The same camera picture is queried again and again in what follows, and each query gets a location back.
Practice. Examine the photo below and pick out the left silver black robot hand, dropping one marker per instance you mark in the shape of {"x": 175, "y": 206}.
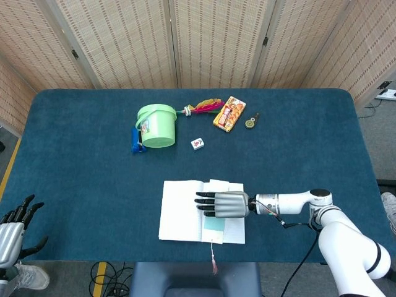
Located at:
{"x": 10, "y": 244}

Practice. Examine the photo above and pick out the green plastic bucket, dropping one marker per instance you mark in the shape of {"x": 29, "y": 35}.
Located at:
{"x": 157, "y": 130}

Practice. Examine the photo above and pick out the white power strip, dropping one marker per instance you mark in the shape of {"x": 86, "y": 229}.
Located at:
{"x": 388, "y": 94}

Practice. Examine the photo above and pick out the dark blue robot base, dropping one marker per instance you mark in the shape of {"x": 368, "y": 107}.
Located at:
{"x": 195, "y": 278}

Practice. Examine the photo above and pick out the yellow curry box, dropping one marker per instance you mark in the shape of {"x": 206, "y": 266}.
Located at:
{"x": 228, "y": 116}

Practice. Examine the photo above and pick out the colourful feather shuttlecock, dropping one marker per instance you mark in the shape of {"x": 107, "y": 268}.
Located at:
{"x": 205, "y": 107}

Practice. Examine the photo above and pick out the white mahjong tile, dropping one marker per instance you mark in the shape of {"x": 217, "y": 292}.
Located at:
{"x": 197, "y": 144}

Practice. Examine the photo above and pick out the black screen hinge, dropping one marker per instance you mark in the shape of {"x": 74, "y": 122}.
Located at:
{"x": 384, "y": 85}
{"x": 75, "y": 54}
{"x": 265, "y": 41}

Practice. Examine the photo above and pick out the woven folding screen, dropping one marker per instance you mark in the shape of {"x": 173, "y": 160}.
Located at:
{"x": 123, "y": 37}

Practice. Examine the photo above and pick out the yellow cover lined notebook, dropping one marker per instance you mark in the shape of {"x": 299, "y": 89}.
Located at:
{"x": 179, "y": 213}

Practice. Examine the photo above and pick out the blue white bookmark pink tassel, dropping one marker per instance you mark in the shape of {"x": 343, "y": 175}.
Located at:
{"x": 213, "y": 225}

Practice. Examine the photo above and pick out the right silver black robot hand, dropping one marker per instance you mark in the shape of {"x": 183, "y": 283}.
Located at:
{"x": 232, "y": 204}

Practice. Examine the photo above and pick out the dark blue table cloth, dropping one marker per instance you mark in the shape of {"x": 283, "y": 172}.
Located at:
{"x": 77, "y": 185}

